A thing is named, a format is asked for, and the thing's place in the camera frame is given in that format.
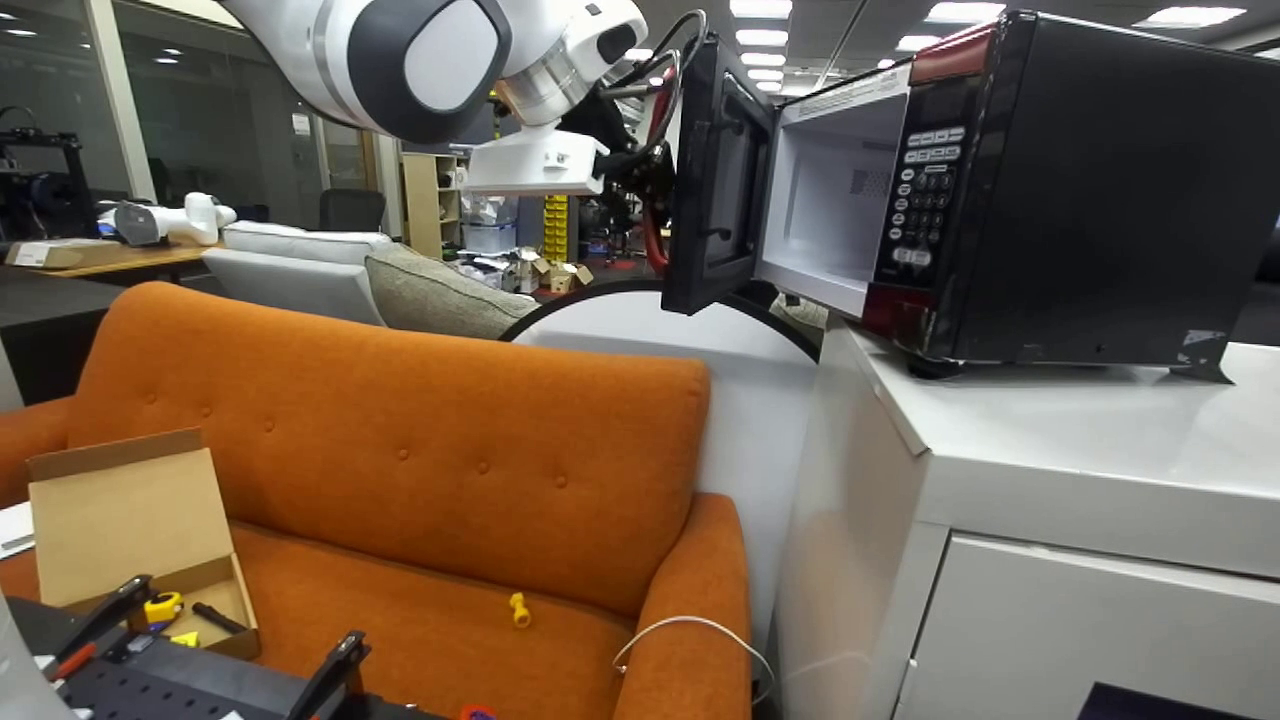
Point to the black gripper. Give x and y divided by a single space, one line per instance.
633 166

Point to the black microwave door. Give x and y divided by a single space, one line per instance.
712 184

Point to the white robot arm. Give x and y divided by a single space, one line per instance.
401 55

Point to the red and black microwave oven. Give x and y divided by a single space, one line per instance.
1120 184

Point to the small open cardboard box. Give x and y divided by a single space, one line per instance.
124 521

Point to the wooden shelf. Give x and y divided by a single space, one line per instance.
430 202

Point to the grey fabric cushion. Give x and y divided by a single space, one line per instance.
440 292

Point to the orange fabric sofa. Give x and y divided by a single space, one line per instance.
401 443

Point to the ceiling light panel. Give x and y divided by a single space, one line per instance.
962 12
1191 17

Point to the yellow toy dumbbell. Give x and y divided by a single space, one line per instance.
519 609

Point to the white cabinet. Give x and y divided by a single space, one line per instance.
1042 535

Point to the small red cap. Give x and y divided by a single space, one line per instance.
479 714

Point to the black pen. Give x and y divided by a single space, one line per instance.
222 617

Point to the small yellow tool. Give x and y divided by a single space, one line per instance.
160 609

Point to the black perforated table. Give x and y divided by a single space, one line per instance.
175 686

